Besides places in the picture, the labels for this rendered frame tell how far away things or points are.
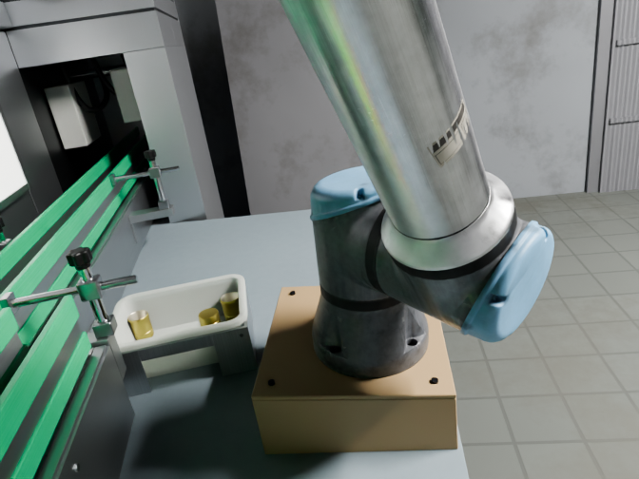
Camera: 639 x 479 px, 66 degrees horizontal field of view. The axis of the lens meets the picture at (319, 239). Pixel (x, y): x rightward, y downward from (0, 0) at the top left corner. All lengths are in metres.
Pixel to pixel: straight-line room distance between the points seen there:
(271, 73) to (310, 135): 0.41
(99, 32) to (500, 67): 2.46
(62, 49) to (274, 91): 1.62
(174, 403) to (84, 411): 0.20
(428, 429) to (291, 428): 0.16
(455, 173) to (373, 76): 0.10
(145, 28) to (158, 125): 0.25
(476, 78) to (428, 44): 3.03
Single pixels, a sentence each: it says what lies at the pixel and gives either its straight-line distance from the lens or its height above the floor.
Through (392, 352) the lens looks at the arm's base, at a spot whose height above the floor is 0.87.
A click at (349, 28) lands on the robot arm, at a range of 0.29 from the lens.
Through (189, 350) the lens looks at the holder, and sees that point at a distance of 0.79.
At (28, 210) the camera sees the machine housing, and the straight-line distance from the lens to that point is 1.36.
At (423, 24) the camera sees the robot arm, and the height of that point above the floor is 1.22.
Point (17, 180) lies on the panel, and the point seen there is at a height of 1.01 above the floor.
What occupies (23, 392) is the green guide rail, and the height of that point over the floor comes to 0.95.
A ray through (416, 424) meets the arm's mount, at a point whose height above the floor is 0.79.
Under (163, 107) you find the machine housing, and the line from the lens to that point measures 1.48.
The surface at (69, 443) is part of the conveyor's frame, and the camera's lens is 0.60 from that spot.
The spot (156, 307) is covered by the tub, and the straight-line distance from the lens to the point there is 0.93.
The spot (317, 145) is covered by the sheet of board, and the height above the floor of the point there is 0.61.
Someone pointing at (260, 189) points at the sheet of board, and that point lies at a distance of 3.00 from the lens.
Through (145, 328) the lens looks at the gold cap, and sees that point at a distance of 0.92.
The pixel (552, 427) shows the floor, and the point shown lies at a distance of 1.79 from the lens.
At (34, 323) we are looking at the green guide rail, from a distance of 0.82.
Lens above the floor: 1.22
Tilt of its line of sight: 23 degrees down
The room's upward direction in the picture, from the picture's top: 9 degrees counter-clockwise
